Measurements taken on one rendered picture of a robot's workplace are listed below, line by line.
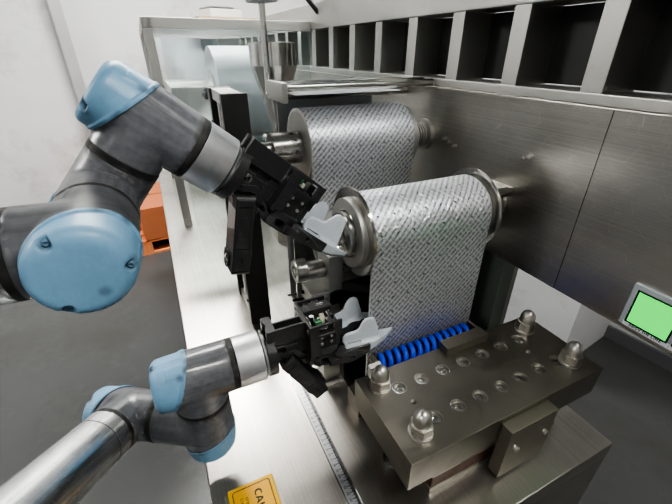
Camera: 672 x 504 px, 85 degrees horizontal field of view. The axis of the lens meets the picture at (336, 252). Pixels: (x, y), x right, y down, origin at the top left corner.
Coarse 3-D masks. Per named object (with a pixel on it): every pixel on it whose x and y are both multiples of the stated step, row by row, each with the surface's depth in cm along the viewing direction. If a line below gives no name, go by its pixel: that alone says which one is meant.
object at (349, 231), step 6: (342, 210) 59; (348, 216) 57; (348, 222) 56; (348, 228) 56; (354, 228) 56; (342, 234) 59; (348, 234) 56; (354, 234) 56; (342, 240) 60; (348, 240) 57; (354, 240) 56; (348, 246) 57; (354, 246) 57; (348, 252) 58; (354, 252) 58
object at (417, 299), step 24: (408, 264) 60; (432, 264) 63; (456, 264) 65; (480, 264) 68; (384, 288) 60; (408, 288) 63; (432, 288) 65; (456, 288) 68; (384, 312) 63; (408, 312) 65; (432, 312) 68; (456, 312) 72; (408, 336) 68
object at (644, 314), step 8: (640, 296) 52; (648, 296) 51; (640, 304) 52; (648, 304) 51; (656, 304) 50; (664, 304) 50; (632, 312) 54; (640, 312) 53; (648, 312) 52; (656, 312) 51; (664, 312) 50; (632, 320) 54; (640, 320) 53; (648, 320) 52; (656, 320) 51; (664, 320) 50; (648, 328) 52; (656, 328) 51; (664, 328) 50; (656, 336) 51; (664, 336) 50
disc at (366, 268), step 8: (344, 192) 59; (352, 192) 57; (336, 200) 63; (360, 200) 55; (360, 208) 55; (368, 208) 54; (368, 216) 54; (368, 224) 54; (368, 232) 55; (376, 240) 54; (376, 248) 54; (368, 256) 56; (368, 264) 57; (360, 272) 60; (368, 272) 58
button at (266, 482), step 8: (256, 480) 57; (264, 480) 57; (272, 480) 57; (240, 488) 56; (248, 488) 56; (256, 488) 56; (264, 488) 56; (272, 488) 56; (232, 496) 55; (240, 496) 55; (248, 496) 55; (256, 496) 55; (264, 496) 55; (272, 496) 55
